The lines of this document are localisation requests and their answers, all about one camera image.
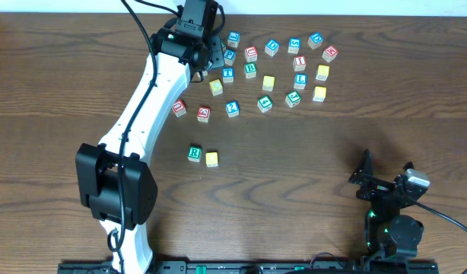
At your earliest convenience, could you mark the blue T block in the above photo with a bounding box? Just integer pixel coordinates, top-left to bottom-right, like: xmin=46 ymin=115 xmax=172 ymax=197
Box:
xmin=222 ymin=67 xmax=234 ymax=83

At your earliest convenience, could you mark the yellow G block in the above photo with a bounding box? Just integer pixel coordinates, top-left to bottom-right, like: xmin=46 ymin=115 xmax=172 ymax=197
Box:
xmin=313 ymin=86 xmax=327 ymax=102

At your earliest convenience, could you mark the green J block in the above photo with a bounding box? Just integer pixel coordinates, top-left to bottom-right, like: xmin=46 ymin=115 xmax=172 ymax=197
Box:
xmin=285 ymin=91 xmax=301 ymax=108

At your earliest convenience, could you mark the yellow C block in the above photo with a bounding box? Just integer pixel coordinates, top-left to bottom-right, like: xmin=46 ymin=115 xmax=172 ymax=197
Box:
xmin=209 ymin=79 xmax=223 ymax=96

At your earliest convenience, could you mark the red I block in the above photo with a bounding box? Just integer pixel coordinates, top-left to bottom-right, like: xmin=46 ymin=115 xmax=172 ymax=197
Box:
xmin=293 ymin=56 xmax=307 ymax=72

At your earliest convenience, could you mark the blue L block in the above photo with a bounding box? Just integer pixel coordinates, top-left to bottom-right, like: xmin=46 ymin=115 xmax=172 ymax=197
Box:
xmin=294 ymin=73 xmax=307 ymax=90

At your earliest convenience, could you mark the blue 2 block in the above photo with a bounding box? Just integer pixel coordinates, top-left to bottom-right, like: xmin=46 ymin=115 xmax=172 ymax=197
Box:
xmin=225 ymin=100 xmax=240 ymax=118

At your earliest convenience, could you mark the green 4 block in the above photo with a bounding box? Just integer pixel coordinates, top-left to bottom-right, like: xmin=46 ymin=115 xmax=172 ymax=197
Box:
xmin=257 ymin=95 xmax=273 ymax=113

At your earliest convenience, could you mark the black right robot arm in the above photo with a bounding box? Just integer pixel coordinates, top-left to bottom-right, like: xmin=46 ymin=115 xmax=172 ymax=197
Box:
xmin=348 ymin=150 xmax=430 ymax=260

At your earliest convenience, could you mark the blue 5 block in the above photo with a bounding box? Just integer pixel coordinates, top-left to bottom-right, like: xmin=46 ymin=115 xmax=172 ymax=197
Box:
xmin=288 ymin=37 xmax=301 ymax=54

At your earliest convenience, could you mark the green R block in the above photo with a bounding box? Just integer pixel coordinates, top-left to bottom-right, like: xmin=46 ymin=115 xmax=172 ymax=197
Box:
xmin=187 ymin=146 xmax=202 ymax=162

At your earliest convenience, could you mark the yellow K block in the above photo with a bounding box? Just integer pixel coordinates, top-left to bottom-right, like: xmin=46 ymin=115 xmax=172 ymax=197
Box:
xmin=316 ymin=65 xmax=330 ymax=81

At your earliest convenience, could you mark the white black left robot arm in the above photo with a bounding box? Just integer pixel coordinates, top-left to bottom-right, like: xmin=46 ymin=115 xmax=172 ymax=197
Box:
xmin=75 ymin=27 xmax=224 ymax=273

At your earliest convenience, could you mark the red E block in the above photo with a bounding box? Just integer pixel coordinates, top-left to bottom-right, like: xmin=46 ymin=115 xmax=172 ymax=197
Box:
xmin=197 ymin=107 xmax=211 ymax=123

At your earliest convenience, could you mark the red U block upper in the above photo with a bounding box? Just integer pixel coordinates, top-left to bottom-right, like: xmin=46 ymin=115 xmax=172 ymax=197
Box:
xmin=244 ymin=46 xmax=258 ymax=62

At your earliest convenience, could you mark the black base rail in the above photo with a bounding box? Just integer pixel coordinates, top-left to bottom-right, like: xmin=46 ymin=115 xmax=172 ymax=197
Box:
xmin=57 ymin=260 xmax=440 ymax=274

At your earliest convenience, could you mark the green B block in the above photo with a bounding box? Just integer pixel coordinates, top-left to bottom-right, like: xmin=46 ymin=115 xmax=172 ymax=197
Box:
xmin=244 ymin=62 xmax=257 ymax=79

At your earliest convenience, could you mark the blue 1 block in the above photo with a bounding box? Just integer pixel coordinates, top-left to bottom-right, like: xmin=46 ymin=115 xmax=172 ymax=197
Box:
xmin=227 ymin=31 xmax=240 ymax=48

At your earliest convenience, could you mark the red u block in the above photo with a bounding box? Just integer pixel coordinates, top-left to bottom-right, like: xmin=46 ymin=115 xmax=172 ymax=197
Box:
xmin=172 ymin=99 xmax=187 ymax=117
xmin=244 ymin=46 xmax=258 ymax=62

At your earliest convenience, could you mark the blue P block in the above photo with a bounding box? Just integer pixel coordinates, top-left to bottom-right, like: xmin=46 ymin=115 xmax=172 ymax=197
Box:
xmin=224 ymin=49 xmax=237 ymax=66

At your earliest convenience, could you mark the red W block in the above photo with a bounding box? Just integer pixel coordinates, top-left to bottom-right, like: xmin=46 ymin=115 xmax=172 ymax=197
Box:
xmin=322 ymin=45 xmax=338 ymax=62

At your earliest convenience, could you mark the blue block top right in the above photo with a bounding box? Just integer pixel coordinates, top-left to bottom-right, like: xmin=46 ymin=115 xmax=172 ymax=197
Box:
xmin=307 ymin=32 xmax=323 ymax=49

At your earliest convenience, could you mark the red U block lower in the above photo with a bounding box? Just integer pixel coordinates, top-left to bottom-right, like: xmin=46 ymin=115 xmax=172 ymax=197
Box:
xmin=172 ymin=99 xmax=187 ymax=117

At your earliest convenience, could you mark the yellow O block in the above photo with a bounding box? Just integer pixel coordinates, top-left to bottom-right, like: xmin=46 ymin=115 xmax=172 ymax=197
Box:
xmin=205 ymin=151 xmax=218 ymax=167
xmin=262 ymin=75 xmax=275 ymax=91

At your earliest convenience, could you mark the blue D block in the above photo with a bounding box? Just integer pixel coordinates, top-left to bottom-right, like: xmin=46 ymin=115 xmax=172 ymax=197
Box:
xmin=265 ymin=39 xmax=280 ymax=56

